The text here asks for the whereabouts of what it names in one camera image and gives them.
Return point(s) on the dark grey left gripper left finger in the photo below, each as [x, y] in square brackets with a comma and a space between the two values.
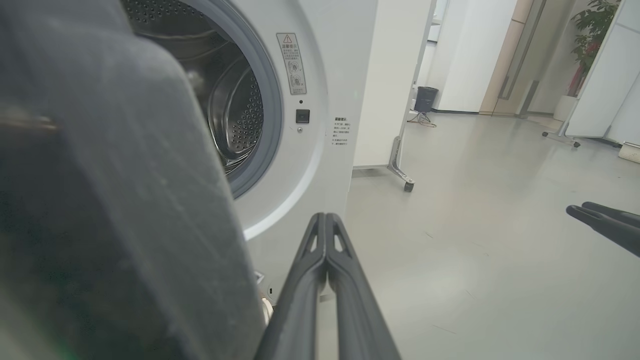
[300, 300]

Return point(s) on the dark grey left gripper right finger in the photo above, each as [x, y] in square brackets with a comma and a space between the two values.
[357, 310]

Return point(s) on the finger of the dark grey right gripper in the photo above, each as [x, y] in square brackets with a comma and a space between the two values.
[620, 215]
[615, 232]

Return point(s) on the grey washing machine door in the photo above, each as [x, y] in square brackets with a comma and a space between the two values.
[100, 200]

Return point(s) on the black door latch socket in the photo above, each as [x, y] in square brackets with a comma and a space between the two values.
[302, 116]

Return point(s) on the stainless steel washer drum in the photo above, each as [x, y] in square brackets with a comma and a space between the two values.
[235, 115]

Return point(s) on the white front-load washing machine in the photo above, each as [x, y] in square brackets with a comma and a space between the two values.
[320, 60]

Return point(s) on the white perforated laundry basket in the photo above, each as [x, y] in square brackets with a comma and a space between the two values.
[266, 309]

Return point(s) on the white flat floor box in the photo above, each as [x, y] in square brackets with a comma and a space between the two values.
[631, 152]

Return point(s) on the white plant pot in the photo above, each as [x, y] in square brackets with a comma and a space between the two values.
[565, 107]

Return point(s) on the white partition panel on casters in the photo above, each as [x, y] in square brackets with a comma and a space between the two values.
[385, 75]
[610, 90]

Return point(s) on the small printed text label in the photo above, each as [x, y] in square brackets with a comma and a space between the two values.
[340, 135]

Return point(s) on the green potted plant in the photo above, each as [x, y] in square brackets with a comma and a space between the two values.
[592, 35]

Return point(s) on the black waste bin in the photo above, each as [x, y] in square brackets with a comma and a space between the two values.
[426, 100]

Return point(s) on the tall warning sticker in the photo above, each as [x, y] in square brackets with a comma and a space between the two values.
[292, 65]

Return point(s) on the beige wooden doorway frame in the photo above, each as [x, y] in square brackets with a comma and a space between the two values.
[505, 65]

